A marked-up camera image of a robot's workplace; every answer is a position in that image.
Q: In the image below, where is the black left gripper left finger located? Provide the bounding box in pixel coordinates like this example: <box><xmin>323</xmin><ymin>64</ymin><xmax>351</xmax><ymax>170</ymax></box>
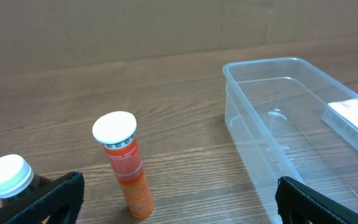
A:
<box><xmin>0</xmin><ymin>172</ymin><xmax>85</xmax><ymax>224</ymax></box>

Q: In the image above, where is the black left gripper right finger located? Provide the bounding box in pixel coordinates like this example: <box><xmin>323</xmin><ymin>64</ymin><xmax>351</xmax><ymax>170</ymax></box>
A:
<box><xmin>275</xmin><ymin>176</ymin><xmax>358</xmax><ymax>224</ymax></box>

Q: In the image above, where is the clear plastic container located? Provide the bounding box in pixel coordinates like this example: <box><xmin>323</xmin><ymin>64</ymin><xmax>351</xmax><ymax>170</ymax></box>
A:
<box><xmin>223</xmin><ymin>57</ymin><xmax>358</xmax><ymax>223</ymax></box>

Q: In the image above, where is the brown bottle white cap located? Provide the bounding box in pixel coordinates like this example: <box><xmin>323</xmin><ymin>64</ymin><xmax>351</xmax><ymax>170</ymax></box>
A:
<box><xmin>0</xmin><ymin>154</ymin><xmax>52</xmax><ymax>207</ymax></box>

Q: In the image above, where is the orange tube white cap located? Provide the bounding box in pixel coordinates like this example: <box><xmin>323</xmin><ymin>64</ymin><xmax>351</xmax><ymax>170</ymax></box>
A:
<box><xmin>92</xmin><ymin>111</ymin><xmax>154</xmax><ymax>219</ymax></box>

